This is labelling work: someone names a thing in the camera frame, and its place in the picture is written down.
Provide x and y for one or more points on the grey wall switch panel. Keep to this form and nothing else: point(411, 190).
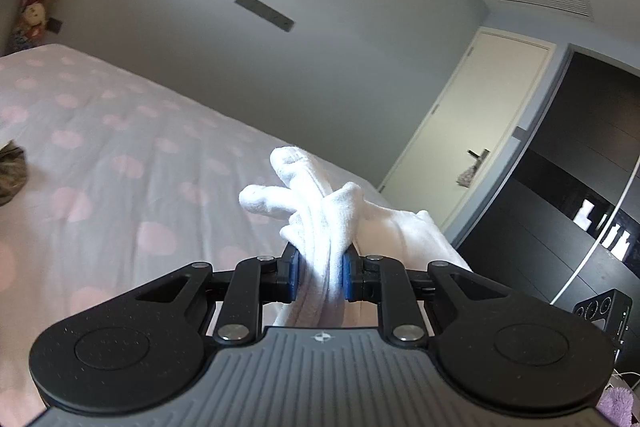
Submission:
point(265, 12)

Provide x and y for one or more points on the ceiling air vent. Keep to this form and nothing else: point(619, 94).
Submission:
point(540, 2)

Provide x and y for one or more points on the white sock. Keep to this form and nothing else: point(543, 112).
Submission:
point(400, 232)
point(295, 167)

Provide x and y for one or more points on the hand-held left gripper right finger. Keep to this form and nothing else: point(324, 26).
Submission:
point(348, 279)

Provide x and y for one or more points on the olive striped garment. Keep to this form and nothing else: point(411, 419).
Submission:
point(12, 172)

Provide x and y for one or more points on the small patterned bag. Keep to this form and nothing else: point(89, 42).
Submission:
point(467, 174)

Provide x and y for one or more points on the polka dot bed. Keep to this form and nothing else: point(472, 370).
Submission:
point(125, 132)

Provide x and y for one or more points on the dark wall outlet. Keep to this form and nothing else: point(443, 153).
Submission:
point(55, 26)

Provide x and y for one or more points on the purple fuzzy cloth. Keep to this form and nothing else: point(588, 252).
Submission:
point(620, 407)

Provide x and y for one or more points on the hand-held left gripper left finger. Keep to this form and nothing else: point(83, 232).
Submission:
point(294, 279)

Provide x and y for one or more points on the cream door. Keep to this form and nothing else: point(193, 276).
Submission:
point(475, 107)

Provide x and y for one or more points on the dark wardrobe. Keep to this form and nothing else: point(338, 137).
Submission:
point(575, 132)

